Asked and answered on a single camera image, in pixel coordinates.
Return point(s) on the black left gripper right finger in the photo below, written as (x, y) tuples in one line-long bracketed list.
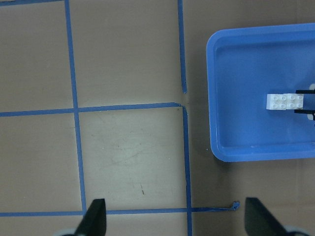
[(259, 221)]

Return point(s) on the blue plastic tray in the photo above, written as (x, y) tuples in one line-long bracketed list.
[(244, 66)]

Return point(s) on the white block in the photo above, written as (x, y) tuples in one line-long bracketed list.
[(276, 102), (294, 101)]

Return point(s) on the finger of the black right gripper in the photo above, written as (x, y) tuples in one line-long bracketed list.
[(312, 112), (305, 91)]

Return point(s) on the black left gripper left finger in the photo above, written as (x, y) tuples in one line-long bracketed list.
[(94, 221)]

